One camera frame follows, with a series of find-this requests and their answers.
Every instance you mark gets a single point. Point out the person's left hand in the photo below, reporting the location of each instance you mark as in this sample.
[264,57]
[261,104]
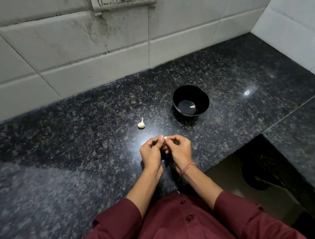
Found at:
[151,156]

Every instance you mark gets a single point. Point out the person's right fingers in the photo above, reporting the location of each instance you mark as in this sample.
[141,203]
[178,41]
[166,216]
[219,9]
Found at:
[172,142]

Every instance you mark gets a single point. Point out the red thread wristband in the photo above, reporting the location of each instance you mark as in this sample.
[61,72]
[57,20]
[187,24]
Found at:
[187,168]

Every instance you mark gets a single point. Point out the person's right hand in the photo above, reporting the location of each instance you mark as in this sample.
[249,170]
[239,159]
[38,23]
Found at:
[181,152]

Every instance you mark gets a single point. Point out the white wall fixture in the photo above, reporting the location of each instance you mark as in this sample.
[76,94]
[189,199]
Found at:
[123,5]

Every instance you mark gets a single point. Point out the black bowl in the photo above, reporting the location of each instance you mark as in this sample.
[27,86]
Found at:
[190,100]

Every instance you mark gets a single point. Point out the person's right forearm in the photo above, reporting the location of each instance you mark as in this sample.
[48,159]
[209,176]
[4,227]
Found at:
[200,184]

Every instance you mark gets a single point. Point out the white garlic bulb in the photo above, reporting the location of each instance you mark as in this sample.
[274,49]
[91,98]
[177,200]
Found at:
[141,124]

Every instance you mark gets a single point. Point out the person's left forearm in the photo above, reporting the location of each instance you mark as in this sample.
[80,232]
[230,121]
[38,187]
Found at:
[145,189]

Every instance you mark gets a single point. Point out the person's left thumb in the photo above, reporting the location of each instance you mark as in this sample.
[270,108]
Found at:
[161,139]

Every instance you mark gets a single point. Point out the maroon shirt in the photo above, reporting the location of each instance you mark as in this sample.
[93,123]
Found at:
[194,219]

